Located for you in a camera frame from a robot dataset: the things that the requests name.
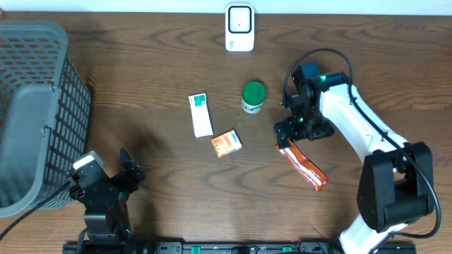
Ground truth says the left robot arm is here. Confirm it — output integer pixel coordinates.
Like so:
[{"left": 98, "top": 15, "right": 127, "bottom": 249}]
[{"left": 63, "top": 148, "right": 153, "bottom": 253}]

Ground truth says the red Top chocolate bar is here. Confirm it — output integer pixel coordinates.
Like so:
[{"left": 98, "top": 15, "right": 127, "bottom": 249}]
[{"left": 275, "top": 141, "right": 328, "bottom": 192}]

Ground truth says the white green medicine box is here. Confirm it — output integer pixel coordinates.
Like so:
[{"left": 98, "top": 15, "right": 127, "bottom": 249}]
[{"left": 188, "top": 93, "right": 213, "bottom": 138}]

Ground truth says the green lid white jar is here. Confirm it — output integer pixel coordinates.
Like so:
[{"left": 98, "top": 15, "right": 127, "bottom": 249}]
[{"left": 242, "top": 81, "right": 266, "bottom": 114}]

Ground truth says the grey plastic mesh basket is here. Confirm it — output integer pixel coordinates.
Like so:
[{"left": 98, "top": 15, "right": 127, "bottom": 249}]
[{"left": 1, "top": 21, "right": 92, "bottom": 218}]

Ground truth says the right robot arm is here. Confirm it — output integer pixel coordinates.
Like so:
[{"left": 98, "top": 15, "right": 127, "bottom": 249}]
[{"left": 274, "top": 62, "right": 438, "bottom": 253}]

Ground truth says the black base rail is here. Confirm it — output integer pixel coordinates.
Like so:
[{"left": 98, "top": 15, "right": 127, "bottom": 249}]
[{"left": 62, "top": 241, "right": 417, "bottom": 254}]

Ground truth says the small orange snack box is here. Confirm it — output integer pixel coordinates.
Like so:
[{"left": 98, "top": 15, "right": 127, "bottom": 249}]
[{"left": 211, "top": 130, "right": 242, "bottom": 158}]

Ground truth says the white barcode scanner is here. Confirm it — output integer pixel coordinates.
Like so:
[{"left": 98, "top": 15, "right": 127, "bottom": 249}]
[{"left": 225, "top": 3, "right": 255, "bottom": 52}]

